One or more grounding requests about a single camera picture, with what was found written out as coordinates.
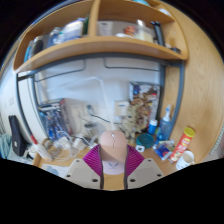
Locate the small white cube clock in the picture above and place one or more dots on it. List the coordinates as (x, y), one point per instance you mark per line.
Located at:
(140, 148)

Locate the blue spray bottle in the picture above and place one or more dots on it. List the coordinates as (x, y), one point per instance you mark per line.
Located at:
(165, 128)

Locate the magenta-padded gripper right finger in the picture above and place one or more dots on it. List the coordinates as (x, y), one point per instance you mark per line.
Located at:
(146, 173)

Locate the wooden shelf unit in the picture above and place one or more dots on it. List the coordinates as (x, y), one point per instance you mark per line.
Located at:
(100, 45)

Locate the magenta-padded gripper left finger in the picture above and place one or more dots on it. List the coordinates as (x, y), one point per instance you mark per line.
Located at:
(81, 173)

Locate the pink computer mouse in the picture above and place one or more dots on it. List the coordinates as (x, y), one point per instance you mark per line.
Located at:
(113, 146)

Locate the orange chips can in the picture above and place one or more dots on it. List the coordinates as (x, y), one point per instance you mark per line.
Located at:
(182, 145)

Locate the teal round tin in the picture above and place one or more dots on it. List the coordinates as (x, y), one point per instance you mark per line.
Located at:
(145, 140)

